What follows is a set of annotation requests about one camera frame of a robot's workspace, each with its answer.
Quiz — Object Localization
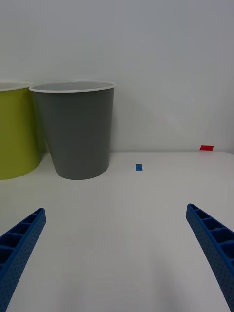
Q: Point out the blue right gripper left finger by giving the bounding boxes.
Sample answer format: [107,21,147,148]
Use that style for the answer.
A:
[0,207,47,312]

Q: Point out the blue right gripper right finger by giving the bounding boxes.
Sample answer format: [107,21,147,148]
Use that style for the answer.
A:
[185,203,234,312]

